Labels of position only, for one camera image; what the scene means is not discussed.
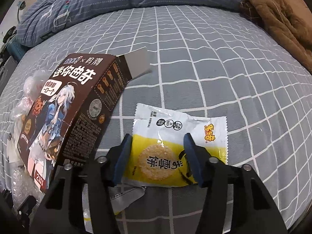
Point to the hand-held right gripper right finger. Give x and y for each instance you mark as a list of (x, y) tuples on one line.
[(192, 160)]

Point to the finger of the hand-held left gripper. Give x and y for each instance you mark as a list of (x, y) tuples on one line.
[(6, 198), (25, 208)]

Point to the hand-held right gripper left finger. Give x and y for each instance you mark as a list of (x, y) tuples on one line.
[(123, 158)]

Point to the yellow white cracker packet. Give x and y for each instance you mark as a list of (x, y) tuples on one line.
[(160, 131)]

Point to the brown cookie box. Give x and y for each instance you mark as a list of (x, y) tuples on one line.
[(73, 102)]

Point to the clear bubble wrap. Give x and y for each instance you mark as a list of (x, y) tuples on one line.
[(26, 180)]

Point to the silver foil wrapper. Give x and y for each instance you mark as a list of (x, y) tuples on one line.
[(129, 193)]

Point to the white crumpled plastic wrapper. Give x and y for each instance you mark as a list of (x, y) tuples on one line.
[(17, 126)]

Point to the grey suitcase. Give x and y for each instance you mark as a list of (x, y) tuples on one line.
[(6, 73)]

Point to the teal suitcase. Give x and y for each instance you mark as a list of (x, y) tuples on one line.
[(17, 50)]

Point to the brown fleece jacket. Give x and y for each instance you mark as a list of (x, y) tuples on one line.
[(280, 17)]

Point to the teal desk lamp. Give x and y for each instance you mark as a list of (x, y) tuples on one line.
[(22, 4)]

